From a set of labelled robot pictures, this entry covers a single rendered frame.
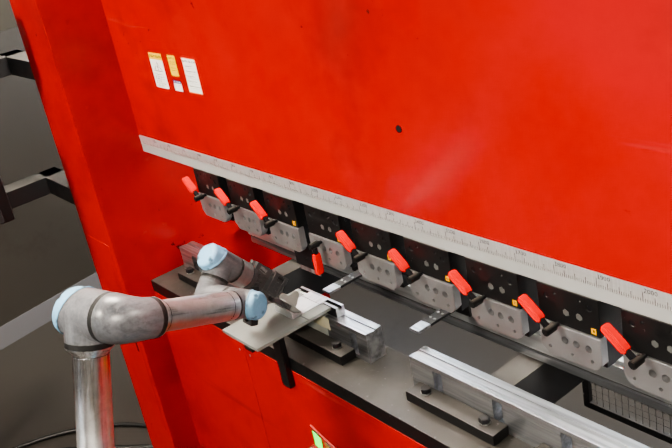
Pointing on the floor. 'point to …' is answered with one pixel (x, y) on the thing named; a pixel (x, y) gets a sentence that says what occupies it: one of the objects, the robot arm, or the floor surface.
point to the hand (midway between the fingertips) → (289, 309)
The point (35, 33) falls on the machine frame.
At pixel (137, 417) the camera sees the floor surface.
